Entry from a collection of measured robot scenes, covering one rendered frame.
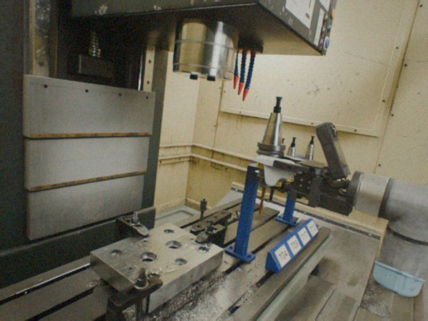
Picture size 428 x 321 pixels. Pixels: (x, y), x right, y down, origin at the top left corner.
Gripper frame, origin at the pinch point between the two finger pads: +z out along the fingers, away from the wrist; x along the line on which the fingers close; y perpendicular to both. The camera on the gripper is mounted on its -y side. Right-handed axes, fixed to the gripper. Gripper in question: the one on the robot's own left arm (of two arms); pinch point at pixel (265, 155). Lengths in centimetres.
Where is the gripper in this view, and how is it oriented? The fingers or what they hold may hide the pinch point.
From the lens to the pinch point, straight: 66.3
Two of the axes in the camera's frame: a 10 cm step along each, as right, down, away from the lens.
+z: -8.0, -2.4, 5.5
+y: -1.4, 9.7, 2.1
